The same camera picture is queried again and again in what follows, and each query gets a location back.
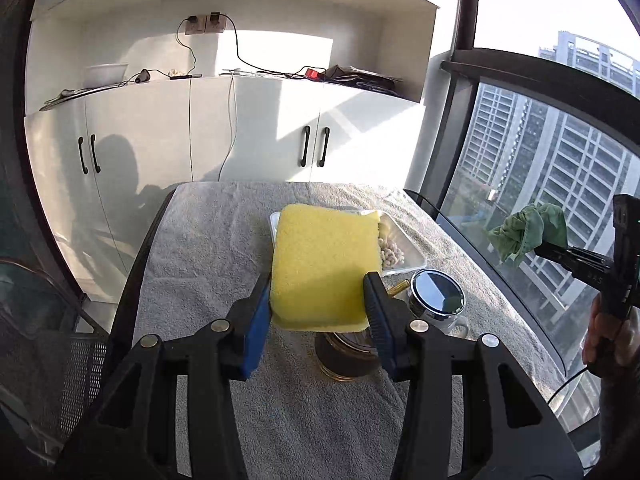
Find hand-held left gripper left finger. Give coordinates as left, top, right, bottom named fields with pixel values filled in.
left=55, top=273, right=274, bottom=480

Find white bowl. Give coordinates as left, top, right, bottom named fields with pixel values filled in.
left=83, top=63, right=129, bottom=89

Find green cloth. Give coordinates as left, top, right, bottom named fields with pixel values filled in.
left=487, top=203, right=569, bottom=265

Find black cable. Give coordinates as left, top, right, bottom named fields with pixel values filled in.
left=170, top=19, right=202, bottom=80

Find apartment buildings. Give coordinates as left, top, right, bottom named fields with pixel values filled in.
left=457, top=30, right=640, bottom=321

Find dark glass jar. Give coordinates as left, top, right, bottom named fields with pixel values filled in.
left=313, top=326, right=382, bottom=382

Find person's right hand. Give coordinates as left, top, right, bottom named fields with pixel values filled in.
left=581, top=291, right=640, bottom=377

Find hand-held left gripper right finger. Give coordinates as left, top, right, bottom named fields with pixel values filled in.
left=363, top=271, right=584, bottom=480

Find white cabinet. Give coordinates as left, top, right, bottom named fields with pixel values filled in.
left=24, top=0, right=442, bottom=311

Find yellow sponge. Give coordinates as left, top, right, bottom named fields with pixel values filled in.
left=269, top=203, right=382, bottom=335

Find wall socket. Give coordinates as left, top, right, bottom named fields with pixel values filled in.
left=184, top=11, right=227, bottom=36

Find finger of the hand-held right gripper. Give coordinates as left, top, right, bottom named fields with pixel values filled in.
left=533, top=241, right=615, bottom=291

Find black mesh chair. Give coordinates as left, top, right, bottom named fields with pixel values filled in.
left=0, top=257, right=112, bottom=463

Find white cable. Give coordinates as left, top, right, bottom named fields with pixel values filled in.
left=218, top=77, right=237, bottom=182

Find black window frame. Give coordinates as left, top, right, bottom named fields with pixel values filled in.
left=415, top=0, right=640, bottom=241

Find person's right forearm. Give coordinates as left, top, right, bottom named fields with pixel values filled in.
left=595, top=371, right=640, bottom=480

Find grey towel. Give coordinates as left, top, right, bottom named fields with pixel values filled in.
left=130, top=181, right=567, bottom=480

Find white plastic tray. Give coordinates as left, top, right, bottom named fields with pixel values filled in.
left=269, top=209, right=429, bottom=279

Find glass jar with black lid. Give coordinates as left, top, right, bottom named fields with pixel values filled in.
left=407, top=268, right=471, bottom=342

